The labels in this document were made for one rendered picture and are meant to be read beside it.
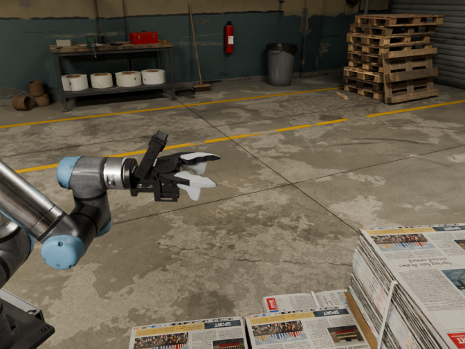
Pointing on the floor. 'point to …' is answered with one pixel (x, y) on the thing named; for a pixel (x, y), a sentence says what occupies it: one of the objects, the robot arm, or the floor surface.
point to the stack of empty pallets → (391, 24)
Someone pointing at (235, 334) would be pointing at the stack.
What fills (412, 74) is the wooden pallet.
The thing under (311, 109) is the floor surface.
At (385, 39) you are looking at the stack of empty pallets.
